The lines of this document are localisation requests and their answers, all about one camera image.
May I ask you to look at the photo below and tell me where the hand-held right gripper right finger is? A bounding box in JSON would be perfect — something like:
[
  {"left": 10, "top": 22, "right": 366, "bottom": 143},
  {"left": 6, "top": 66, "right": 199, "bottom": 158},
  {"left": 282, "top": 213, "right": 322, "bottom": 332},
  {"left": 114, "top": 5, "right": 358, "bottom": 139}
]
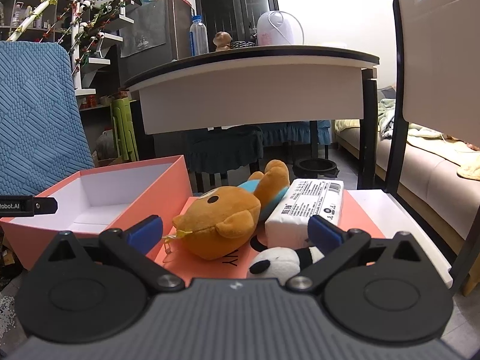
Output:
[{"left": 286, "top": 214, "right": 425, "bottom": 295}]

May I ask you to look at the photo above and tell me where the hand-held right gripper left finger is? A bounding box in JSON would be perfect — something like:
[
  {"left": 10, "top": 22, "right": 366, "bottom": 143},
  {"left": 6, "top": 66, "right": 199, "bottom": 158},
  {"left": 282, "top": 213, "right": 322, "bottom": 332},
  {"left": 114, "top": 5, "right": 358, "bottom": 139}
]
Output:
[{"left": 47, "top": 215, "right": 185, "bottom": 295}]

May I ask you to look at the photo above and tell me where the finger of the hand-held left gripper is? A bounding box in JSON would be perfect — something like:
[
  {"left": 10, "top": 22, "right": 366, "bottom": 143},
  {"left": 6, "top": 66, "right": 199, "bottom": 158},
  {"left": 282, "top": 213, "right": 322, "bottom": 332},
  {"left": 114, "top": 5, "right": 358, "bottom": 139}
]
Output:
[{"left": 32, "top": 197, "right": 59, "bottom": 215}]

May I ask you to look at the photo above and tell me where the white tissue pack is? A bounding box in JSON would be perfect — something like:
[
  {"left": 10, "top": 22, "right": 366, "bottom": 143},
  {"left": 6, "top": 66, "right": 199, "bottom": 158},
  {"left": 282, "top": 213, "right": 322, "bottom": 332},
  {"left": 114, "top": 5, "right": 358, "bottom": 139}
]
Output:
[{"left": 264, "top": 178, "right": 344, "bottom": 250}]

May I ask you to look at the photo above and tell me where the orange cardboard box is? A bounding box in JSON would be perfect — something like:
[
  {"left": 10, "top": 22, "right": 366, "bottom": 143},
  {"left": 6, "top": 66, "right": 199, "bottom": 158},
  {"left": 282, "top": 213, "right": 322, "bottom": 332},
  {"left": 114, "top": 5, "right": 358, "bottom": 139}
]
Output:
[{"left": 0, "top": 154, "right": 194, "bottom": 271}]

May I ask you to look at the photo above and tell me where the panda plush toy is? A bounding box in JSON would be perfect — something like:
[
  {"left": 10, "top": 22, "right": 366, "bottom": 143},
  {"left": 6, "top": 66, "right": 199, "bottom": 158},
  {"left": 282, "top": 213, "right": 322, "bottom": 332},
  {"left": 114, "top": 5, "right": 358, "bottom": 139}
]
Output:
[{"left": 247, "top": 245, "right": 325, "bottom": 279}]

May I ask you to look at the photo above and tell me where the orange box lid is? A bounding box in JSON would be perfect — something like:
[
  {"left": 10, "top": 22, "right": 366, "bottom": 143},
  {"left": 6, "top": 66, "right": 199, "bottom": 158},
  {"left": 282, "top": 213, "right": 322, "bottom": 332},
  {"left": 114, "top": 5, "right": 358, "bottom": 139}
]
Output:
[{"left": 146, "top": 189, "right": 387, "bottom": 280}]

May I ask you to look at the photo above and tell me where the brown bear plush toy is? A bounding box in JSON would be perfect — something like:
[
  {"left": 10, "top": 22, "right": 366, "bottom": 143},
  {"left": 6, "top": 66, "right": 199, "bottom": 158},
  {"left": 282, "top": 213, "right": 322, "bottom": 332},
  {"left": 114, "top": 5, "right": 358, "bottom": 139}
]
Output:
[{"left": 162, "top": 159, "right": 291, "bottom": 261}]

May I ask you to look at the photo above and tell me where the white trash bin black bag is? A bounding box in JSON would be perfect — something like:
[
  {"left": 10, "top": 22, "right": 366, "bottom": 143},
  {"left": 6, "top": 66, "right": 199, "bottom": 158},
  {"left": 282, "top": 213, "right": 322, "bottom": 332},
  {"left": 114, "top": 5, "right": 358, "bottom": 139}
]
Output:
[{"left": 293, "top": 159, "right": 339, "bottom": 179}]

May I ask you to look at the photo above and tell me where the clear plastic bag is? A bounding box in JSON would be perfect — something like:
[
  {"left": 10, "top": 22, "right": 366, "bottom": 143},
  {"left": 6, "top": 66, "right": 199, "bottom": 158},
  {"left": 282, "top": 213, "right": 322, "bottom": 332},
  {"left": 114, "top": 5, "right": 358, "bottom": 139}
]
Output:
[{"left": 95, "top": 129, "right": 119, "bottom": 160}]

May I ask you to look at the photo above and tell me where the blue knit covered chair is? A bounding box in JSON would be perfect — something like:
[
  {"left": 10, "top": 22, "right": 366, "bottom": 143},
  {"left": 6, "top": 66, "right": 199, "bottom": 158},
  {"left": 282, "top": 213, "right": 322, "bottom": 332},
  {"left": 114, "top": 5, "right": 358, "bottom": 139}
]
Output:
[{"left": 0, "top": 40, "right": 95, "bottom": 196}]

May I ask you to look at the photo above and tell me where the stack of green stools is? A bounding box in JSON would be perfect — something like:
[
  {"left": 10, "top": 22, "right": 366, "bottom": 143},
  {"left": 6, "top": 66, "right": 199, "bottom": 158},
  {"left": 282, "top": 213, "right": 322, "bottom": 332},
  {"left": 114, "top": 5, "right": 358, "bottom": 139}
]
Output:
[{"left": 111, "top": 97, "right": 139, "bottom": 162}]

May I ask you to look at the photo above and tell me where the beige sofa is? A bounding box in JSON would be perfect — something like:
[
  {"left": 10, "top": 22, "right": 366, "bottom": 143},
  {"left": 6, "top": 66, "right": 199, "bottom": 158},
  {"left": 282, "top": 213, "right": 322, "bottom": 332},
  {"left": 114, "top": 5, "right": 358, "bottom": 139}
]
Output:
[{"left": 334, "top": 119, "right": 480, "bottom": 297}]

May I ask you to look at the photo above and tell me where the dark teal covered chair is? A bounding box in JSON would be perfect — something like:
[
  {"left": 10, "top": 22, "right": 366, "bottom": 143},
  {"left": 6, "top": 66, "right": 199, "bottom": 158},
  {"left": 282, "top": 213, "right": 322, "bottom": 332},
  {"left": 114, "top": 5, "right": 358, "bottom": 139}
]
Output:
[{"left": 185, "top": 124, "right": 264, "bottom": 193}]

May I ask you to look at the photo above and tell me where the pale green blanket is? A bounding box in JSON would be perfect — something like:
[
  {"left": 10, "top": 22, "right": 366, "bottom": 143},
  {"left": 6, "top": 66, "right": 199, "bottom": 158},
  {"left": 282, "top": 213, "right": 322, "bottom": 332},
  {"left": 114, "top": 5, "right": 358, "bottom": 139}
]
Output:
[{"left": 376, "top": 97, "right": 444, "bottom": 148}]

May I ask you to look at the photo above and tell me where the yellow blanket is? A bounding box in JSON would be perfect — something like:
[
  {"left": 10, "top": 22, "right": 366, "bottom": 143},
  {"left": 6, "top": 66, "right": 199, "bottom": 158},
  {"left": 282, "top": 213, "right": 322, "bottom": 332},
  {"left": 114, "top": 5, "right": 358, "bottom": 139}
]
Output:
[{"left": 406, "top": 131, "right": 480, "bottom": 181}]

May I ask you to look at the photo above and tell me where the white table with black top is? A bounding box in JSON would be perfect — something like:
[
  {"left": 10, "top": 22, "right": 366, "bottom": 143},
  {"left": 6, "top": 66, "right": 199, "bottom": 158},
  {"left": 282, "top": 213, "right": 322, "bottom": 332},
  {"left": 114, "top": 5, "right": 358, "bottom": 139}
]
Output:
[{"left": 124, "top": 44, "right": 380, "bottom": 192}]

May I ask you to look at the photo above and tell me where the white staircase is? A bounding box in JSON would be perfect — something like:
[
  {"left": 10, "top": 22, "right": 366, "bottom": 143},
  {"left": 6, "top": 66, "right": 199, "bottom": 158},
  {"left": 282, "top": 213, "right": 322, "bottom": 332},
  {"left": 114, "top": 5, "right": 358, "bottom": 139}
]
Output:
[{"left": 73, "top": 0, "right": 158, "bottom": 98}]

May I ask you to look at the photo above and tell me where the flower garland with panda toys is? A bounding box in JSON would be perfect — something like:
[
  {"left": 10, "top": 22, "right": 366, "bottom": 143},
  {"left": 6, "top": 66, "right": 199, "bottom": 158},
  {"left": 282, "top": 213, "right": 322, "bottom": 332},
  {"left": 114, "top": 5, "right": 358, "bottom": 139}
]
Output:
[{"left": 7, "top": 0, "right": 137, "bottom": 73}]

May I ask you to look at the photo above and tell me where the grey cloth with swan print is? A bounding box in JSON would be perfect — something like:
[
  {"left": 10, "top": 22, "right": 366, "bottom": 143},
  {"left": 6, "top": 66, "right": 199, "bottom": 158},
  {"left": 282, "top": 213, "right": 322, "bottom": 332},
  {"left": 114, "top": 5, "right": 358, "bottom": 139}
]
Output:
[{"left": 120, "top": 1, "right": 168, "bottom": 58}]

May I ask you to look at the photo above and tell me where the clear plastic water bottle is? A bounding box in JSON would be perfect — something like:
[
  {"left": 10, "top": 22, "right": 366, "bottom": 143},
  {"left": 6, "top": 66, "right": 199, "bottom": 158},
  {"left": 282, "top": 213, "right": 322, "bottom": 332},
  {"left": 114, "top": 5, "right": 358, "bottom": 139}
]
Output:
[{"left": 189, "top": 15, "right": 209, "bottom": 56}]

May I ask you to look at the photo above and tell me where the grey refrigerator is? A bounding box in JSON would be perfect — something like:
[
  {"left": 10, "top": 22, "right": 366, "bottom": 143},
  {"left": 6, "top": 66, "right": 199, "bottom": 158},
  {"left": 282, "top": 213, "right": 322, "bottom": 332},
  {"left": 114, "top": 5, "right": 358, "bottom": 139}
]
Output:
[{"left": 119, "top": 0, "right": 196, "bottom": 88}]

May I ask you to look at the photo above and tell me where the small brown figurine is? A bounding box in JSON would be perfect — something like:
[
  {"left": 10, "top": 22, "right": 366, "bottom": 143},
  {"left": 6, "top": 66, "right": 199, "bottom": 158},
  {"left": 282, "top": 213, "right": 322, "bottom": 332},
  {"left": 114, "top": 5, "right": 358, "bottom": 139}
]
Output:
[{"left": 212, "top": 31, "right": 233, "bottom": 53}]

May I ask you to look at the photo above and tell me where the white appliance with clear dome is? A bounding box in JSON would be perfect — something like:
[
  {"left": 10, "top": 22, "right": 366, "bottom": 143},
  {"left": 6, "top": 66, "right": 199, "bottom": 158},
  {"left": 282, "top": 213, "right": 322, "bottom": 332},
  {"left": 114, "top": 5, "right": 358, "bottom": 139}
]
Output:
[{"left": 256, "top": 10, "right": 304, "bottom": 46}]

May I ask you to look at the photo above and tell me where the dark glass door cabinet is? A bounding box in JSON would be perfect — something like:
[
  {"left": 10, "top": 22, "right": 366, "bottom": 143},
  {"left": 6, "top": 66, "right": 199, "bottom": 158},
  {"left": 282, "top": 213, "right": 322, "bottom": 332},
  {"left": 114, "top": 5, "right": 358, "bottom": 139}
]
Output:
[{"left": 190, "top": 0, "right": 280, "bottom": 44}]

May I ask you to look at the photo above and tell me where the grey wall shelf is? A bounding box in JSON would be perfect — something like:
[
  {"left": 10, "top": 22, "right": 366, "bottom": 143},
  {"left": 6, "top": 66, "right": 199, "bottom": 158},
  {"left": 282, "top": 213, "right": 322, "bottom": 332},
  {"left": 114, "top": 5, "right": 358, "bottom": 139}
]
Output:
[{"left": 0, "top": 0, "right": 77, "bottom": 43}]

